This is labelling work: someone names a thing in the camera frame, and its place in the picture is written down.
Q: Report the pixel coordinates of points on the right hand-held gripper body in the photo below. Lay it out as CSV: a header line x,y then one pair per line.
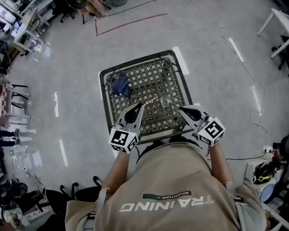
x,y
210,131

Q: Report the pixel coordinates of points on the black frame chair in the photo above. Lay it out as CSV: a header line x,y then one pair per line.
x,y
20,94

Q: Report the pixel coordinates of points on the person's beige shirt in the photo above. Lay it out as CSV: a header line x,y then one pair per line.
x,y
171,177

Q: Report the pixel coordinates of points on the black lattice table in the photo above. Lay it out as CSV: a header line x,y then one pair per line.
x,y
149,80

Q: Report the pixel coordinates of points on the blue cloth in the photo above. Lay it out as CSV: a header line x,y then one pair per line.
x,y
121,85

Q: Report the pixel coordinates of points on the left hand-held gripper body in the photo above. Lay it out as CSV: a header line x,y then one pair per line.
x,y
122,138

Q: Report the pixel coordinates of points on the red white striped straw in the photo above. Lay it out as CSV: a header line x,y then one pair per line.
x,y
152,101

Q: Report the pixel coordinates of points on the person's left forearm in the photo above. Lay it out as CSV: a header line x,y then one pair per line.
x,y
120,167

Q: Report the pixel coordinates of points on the person's right forearm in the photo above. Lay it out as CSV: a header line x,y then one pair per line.
x,y
219,162

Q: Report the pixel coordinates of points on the black bag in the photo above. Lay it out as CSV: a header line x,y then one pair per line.
x,y
267,170

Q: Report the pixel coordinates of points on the white power strip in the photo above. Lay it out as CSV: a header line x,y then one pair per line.
x,y
268,149

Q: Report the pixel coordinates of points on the white box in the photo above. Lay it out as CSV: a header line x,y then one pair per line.
x,y
251,172

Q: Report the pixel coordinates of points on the white desk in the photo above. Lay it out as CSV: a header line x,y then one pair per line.
x,y
285,23
30,20

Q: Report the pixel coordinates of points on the checkered cloth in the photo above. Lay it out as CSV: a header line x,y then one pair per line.
x,y
0,105

